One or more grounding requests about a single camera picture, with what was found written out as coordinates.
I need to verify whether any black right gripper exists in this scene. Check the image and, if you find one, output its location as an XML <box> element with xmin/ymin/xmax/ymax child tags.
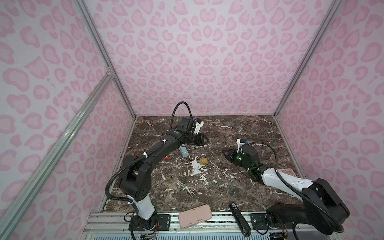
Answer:
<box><xmin>220</xmin><ymin>148</ymin><xmax>252</xmax><ymax>171</ymax></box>

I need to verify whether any brass padlock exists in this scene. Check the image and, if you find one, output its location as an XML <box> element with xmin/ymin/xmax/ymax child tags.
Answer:
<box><xmin>200</xmin><ymin>154</ymin><xmax>208</xmax><ymax>165</ymax></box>

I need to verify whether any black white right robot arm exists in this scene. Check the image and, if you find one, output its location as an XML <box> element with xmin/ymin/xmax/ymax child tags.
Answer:
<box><xmin>222</xmin><ymin>143</ymin><xmax>350</xmax><ymax>236</ymax></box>

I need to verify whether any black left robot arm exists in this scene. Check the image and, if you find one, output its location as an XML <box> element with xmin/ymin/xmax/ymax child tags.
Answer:
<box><xmin>117</xmin><ymin>117</ymin><xmax>209</xmax><ymax>230</ymax></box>

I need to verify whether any light blue rectangular bar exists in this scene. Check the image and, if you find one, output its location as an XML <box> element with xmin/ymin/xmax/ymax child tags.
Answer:
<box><xmin>179</xmin><ymin>146</ymin><xmax>190</xmax><ymax>158</ymax></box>

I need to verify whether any pink smartphone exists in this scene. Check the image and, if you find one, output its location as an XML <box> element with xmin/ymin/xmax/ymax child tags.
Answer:
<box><xmin>178</xmin><ymin>205</ymin><xmax>213</xmax><ymax>229</ymax></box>

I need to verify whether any black handheld device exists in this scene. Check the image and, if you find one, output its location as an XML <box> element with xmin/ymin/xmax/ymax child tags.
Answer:
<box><xmin>229</xmin><ymin>202</ymin><xmax>251</xmax><ymax>237</ymax></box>

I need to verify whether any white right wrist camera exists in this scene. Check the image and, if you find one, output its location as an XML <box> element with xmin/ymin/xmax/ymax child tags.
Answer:
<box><xmin>237</xmin><ymin>138</ymin><xmax>249</xmax><ymax>153</ymax></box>

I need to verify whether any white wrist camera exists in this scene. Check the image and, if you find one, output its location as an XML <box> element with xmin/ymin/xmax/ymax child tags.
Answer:
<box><xmin>237</xmin><ymin>138</ymin><xmax>249</xmax><ymax>153</ymax></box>
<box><xmin>193</xmin><ymin>119</ymin><xmax>204</xmax><ymax>135</ymax></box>

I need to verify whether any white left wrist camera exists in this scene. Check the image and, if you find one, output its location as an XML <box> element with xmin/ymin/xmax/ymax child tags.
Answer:
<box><xmin>193</xmin><ymin>119</ymin><xmax>204</xmax><ymax>135</ymax></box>

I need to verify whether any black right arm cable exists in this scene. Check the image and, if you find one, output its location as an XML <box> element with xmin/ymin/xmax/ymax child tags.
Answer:
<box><xmin>245</xmin><ymin>141</ymin><xmax>346</xmax><ymax>234</ymax></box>

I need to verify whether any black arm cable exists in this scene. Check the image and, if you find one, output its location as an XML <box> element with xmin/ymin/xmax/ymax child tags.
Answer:
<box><xmin>104</xmin><ymin>101</ymin><xmax>194</xmax><ymax>205</ymax></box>
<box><xmin>245</xmin><ymin>141</ymin><xmax>346</xmax><ymax>234</ymax></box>

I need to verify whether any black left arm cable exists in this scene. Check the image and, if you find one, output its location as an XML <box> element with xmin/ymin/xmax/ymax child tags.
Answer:
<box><xmin>104</xmin><ymin>101</ymin><xmax>194</xmax><ymax>205</ymax></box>

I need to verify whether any diagonal aluminium frame bar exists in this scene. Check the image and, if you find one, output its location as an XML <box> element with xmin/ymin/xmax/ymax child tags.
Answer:
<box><xmin>1</xmin><ymin>73</ymin><xmax>114</xmax><ymax>240</ymax></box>

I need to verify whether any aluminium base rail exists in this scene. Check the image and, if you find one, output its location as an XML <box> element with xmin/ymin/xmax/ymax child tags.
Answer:
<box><xmin>80</xmin><ymin>210</ymin><xmax>343</xmax><ymax>240</ymax></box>

